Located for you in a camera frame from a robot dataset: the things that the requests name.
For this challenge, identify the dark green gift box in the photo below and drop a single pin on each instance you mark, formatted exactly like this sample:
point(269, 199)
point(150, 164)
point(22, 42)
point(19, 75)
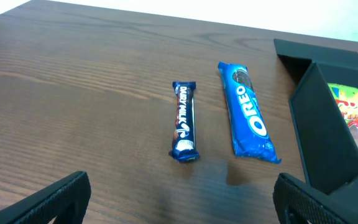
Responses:
point(328, 151)

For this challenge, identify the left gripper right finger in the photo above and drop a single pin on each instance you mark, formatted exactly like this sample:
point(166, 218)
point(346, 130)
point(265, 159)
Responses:
point(296, 202)

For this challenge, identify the blue Oreo cookie pack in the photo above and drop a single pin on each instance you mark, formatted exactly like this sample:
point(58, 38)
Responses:
point(249, 133)

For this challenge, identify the Dairy Milk chocolate bar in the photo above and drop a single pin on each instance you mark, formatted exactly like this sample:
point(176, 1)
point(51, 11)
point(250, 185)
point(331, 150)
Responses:
point(184, 137)

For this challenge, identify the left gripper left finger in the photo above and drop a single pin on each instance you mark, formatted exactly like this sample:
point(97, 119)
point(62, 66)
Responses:
point(65, 201)

